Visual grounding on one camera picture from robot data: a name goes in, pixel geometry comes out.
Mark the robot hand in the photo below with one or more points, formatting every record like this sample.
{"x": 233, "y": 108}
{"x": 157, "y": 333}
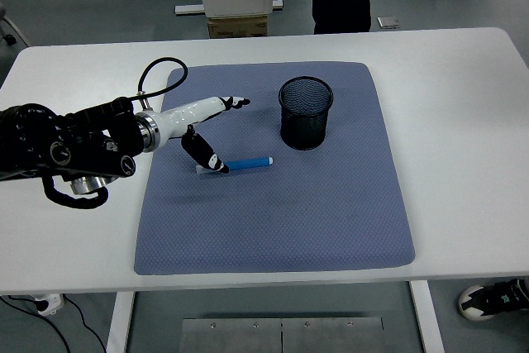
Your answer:
{"x": 186, "y": 115}

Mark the blue marker with clear cap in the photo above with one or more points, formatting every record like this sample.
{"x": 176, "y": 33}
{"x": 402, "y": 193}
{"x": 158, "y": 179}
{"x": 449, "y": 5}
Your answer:
{"x": 248, "y": 163}

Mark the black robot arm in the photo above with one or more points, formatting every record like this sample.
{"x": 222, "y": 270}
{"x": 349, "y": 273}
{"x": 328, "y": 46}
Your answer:
{"x": 41, "y": 138}

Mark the black mesh pen holder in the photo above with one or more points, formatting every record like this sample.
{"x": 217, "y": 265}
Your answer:
{"x": 306, "y": 130}

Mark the brown cardboard box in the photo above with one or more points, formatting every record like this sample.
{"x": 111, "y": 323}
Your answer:
{"x": 237, "y": 26}

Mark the white stand base bar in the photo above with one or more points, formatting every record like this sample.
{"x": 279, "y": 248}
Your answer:
{"x": 188, "y": 9}

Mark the blue-grey quilted mat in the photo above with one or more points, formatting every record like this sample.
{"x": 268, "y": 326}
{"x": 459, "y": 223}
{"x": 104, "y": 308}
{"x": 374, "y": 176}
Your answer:
{"x": 268, "y": 225}

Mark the white chair base with caster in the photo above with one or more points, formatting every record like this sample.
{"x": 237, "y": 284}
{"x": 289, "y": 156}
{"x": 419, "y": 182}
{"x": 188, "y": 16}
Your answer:
{"x": 11, "y": 40}

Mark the white table leg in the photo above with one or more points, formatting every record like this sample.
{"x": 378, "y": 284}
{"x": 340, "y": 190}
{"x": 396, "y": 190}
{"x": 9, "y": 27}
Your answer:
{"x": 120, "y": 324}
{"x": 425, "y": 320}

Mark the small grey floor plate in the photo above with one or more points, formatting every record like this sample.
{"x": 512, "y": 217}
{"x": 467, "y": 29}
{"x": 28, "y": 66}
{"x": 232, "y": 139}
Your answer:
{"x": 389, "y": 22}

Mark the white power strip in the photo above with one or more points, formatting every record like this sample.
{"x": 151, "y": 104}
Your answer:
{"x": 51, "y": 301}

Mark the black and white sneaker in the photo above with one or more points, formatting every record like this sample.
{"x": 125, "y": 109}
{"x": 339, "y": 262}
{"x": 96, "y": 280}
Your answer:
{"x": 487, "y": 299}

